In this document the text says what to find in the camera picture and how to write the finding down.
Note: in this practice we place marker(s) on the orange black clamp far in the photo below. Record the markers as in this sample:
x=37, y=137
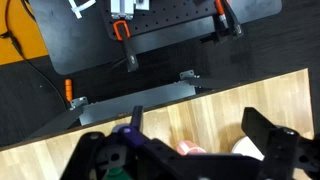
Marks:
x=228, y=18

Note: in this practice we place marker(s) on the orange black clamp near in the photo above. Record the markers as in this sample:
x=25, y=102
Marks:
x=122, y=33

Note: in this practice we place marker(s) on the green and white cup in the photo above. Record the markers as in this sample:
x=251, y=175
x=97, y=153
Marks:
x=118, y=173

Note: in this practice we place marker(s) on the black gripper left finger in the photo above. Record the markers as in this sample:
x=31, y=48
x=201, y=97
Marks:
x=137, y=118

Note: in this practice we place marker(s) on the aluminium extrusion rail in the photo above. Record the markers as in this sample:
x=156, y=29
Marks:
x=124, y=9

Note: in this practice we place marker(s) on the grey table support beam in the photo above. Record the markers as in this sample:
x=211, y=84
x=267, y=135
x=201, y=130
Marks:
x=89, y=113

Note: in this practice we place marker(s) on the orange floor mat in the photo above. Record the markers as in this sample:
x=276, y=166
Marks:
x=23, y=28

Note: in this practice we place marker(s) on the white bowl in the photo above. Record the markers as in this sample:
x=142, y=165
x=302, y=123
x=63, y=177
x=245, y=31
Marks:
x=246, y=147

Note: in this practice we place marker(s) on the pink plastic mug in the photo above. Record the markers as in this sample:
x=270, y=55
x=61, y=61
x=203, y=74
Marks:
x=186, y=147

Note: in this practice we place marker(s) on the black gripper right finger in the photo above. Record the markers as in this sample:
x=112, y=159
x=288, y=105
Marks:
x=258, y=128

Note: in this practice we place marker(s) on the dark grey floor mat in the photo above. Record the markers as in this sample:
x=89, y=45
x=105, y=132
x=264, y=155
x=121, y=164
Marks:
x=76, y=36

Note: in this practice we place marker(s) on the orange black clamp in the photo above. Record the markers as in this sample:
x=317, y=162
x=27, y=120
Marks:
x=228, y=18
x=122, y=33

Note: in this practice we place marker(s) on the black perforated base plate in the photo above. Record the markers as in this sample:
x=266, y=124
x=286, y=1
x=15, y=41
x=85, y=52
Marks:
x=162, y=14

